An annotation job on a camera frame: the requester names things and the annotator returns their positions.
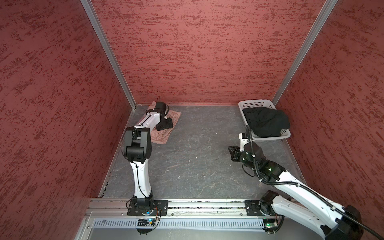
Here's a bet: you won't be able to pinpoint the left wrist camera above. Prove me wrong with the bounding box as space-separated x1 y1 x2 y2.
154 102 169 116

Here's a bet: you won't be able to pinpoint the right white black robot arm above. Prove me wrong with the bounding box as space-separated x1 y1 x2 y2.
228 139 364 240

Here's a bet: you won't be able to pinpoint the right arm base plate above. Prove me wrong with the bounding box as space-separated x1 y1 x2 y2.
245 200 272 216

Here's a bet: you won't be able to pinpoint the aluminium corner post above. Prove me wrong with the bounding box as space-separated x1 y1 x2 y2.
81 0 137 110
272 0 338 106

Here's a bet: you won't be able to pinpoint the right green circuit board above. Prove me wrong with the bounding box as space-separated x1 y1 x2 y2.
263 219 279 232

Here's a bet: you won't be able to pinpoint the white slotted cable duct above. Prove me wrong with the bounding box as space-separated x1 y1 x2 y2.
93 218 263 231

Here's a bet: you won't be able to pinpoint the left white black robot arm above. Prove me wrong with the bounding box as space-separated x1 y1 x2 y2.
121 108 173 216

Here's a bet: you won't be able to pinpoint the left green circuit board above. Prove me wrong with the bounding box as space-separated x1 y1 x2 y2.
137 219 156 228

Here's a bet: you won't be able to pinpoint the right aluminium corner post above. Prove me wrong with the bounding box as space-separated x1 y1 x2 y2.
272 0 338 106

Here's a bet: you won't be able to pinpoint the left aluminium corner post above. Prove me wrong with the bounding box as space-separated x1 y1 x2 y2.
81 0 137 110

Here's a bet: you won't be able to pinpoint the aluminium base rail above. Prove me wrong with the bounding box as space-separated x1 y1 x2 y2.
86 197 328 218

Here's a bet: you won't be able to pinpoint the right black corrugated cable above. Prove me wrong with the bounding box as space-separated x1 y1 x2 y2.
245 125 384 240

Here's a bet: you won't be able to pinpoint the green circuit board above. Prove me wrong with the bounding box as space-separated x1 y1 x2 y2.
137 219 156 228
263 219 279 232

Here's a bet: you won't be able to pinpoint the black shorts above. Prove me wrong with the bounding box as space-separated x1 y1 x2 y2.
243 107 291 138

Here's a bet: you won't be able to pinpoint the pink shorts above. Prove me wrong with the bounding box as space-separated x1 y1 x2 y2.
134 102 181 145

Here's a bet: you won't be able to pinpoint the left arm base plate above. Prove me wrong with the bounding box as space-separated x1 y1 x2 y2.
127 199 169 217

